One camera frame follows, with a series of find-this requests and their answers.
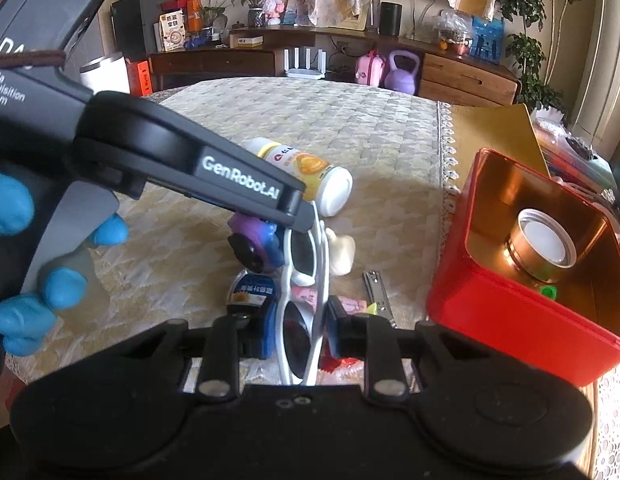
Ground purple kettlebell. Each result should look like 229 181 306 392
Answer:
385 50 421 95

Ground dark wooden low cabinet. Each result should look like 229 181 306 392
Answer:
149 27 425 91

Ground silver nail clipper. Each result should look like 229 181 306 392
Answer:
363 269 397 328

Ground cream garlic bulb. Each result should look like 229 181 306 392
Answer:
324 227 357 277

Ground plastic bag of fruit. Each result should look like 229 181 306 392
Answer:
434 10 474 56

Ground blue gift bag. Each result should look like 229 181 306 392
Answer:
470 16 505 63

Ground red tin box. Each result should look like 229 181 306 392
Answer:
426 147 620 387

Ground small blue labelled tin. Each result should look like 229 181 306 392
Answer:
226 269 279 317

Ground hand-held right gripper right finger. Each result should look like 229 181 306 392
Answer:
324 297 443 402

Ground cream quilted table cover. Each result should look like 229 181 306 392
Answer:
5 76 461 396

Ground pink packet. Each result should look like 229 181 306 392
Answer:
292 285 368 318

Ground white bottle with yellow label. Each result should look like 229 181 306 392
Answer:
242 137 354 217

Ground purple toy with black wheel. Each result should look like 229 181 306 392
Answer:
227 210 285 275

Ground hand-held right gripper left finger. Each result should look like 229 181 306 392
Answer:
157 305 278 402

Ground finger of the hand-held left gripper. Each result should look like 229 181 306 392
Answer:
146 130 318 233

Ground black mini fridge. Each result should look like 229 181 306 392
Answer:
111 0 163 61

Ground person's left hand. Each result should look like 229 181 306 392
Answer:
0 170 130 358

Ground white sunglasses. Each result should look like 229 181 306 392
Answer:
275 200 331 387

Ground black cylinder speaker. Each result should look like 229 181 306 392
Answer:
379 2 403 37

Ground white bin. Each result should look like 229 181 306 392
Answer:
80 52 130 95

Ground round metal lid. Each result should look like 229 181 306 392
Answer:
504 208 578 283

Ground cream standing air conditioner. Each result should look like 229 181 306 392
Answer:
570 0 620 146

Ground orange box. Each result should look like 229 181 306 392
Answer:
126 60 153 97

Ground pink toy backpack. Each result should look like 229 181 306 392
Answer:
355 51 388 88

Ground light wooden drawer cabinet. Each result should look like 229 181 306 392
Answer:
420 50 520 107

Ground brown dotted tablecloth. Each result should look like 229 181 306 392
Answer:
582 370 620 480

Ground clear plastic bag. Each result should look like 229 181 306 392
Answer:
532 110 600 161

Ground printed snack box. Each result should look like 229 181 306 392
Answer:
160 10 185 52

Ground teal book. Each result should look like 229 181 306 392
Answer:
550 145 618 191

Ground brown cord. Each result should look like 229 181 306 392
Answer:
0 49 66 68

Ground gold flat board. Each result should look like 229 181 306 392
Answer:
452 104 551 196

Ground white router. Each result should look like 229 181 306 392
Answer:
284 46 327 79

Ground orange carton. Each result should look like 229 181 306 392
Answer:
176 0 203 33

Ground tall green potted plant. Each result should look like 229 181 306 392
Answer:
500 0 590 111

